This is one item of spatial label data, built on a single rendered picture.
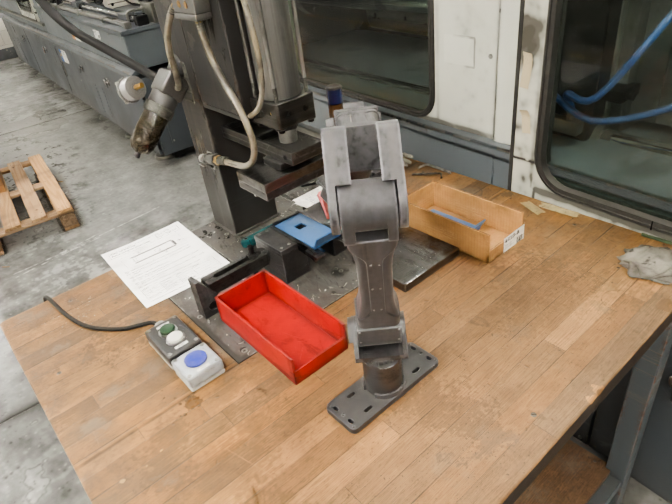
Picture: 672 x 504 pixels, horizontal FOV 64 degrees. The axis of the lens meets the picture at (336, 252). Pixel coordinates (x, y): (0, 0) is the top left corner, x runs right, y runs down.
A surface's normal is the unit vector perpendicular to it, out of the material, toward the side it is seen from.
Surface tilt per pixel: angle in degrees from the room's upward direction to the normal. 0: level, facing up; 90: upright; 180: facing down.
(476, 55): 90
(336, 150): 51
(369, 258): 106
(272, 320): 0
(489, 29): 90
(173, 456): 0
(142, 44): 90
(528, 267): 0
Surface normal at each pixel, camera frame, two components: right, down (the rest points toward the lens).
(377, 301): 0.05, 0.76
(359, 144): -0.01, 0.35
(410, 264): -0.11, -0.82
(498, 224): -0.75, 0.44
